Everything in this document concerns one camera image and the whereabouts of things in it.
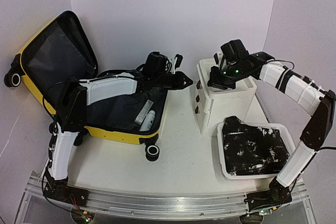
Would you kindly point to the white bottle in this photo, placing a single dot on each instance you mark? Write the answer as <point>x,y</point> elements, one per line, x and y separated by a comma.
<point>148,121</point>

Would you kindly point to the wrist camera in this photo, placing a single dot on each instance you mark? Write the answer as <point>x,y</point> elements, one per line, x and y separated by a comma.
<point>219,59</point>
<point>175,63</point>

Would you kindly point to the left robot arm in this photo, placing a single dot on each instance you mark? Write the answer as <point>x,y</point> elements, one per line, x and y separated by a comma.
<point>121,105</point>

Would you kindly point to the white cosmetic tube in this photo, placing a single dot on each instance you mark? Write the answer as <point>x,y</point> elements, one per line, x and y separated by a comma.
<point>143,112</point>

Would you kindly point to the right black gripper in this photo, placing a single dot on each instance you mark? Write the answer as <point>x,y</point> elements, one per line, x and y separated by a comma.
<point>218,78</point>

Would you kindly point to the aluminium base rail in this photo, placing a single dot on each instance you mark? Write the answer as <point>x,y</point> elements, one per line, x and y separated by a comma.
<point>154,207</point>

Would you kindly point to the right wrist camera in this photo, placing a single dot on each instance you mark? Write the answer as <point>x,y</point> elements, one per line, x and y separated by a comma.
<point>219,59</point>

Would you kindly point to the yellow cartoon print suitcase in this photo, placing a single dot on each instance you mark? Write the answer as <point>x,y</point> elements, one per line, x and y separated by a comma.
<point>59,52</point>

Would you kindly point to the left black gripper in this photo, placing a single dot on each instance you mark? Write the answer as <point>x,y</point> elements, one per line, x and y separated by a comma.
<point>181,78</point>

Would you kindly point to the white perforated plastic basket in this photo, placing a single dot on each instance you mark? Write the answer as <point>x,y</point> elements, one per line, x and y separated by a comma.
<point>285,135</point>

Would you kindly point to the white drawer cabinet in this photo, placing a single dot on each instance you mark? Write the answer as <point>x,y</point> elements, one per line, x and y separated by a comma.
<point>212,105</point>

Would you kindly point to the black white patterned garment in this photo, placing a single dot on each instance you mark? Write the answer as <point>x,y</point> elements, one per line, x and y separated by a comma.
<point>252,150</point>

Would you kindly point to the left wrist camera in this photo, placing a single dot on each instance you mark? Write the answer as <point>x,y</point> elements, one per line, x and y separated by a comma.
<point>175,63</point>

